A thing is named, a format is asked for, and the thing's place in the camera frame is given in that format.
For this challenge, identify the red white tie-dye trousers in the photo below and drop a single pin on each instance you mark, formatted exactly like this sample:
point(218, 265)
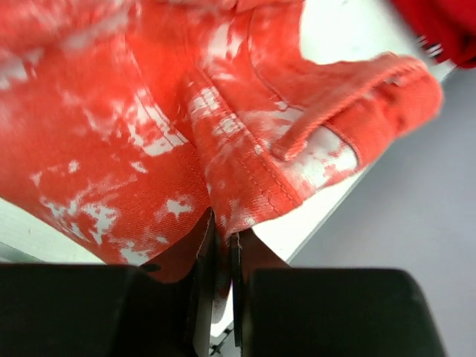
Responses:
point(123, 121)

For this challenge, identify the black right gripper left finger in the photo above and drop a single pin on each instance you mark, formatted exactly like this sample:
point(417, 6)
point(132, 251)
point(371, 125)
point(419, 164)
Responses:
point(161, 308)

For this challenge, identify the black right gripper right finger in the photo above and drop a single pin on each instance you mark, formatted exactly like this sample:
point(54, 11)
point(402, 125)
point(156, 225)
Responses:
point(285, 311)

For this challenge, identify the folded red trousers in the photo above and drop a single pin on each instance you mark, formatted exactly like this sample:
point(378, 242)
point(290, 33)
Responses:
point(445, 30)

